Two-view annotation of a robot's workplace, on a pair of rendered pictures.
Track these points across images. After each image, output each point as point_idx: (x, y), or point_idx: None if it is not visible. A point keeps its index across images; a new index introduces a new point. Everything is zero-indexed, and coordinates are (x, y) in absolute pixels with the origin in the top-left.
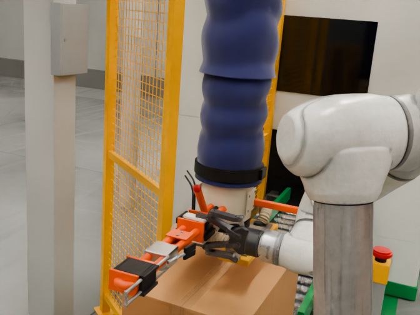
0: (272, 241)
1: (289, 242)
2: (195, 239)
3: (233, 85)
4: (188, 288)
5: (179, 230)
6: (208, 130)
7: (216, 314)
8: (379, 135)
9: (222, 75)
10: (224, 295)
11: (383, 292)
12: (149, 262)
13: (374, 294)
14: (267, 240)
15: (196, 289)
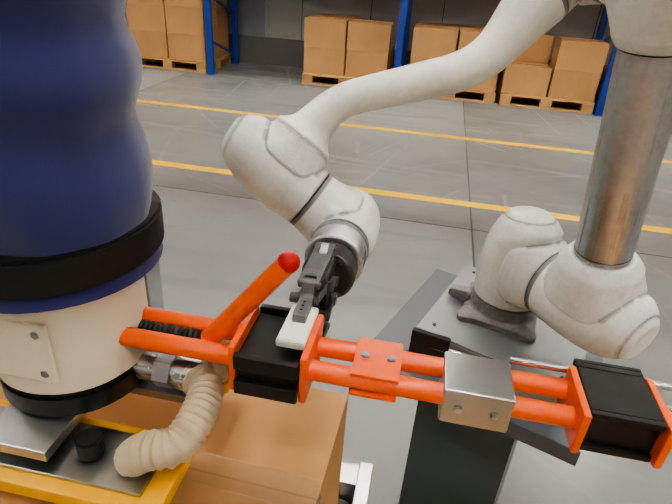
0: (360, 237)
1: (363, 220)
2: None
3: None
4: (232, 500)
5: (360, 360)
6: (86, 122)
7: (325, 435)
8: None
9: None
10: (251, 429)
11: (159, 270)
12: (577, 373)
13: (154, 281)
14: (359, 241)
15: (232, 483)
